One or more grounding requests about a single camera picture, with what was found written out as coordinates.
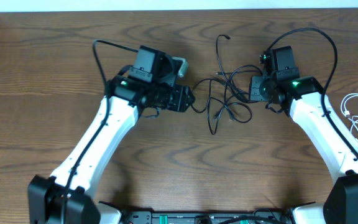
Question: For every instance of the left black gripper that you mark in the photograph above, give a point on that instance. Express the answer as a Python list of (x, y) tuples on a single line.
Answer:
[(182, 101)]

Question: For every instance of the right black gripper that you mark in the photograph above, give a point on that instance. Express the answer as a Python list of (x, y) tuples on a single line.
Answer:
[(254, 94)]

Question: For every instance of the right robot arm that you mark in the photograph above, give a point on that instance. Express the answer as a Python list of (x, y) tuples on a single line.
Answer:
[(302, 99)]

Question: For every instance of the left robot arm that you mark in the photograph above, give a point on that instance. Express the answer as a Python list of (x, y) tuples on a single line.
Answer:
[(67, 195)]

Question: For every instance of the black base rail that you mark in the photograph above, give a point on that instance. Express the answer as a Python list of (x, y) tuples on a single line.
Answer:
[(137, 215)]

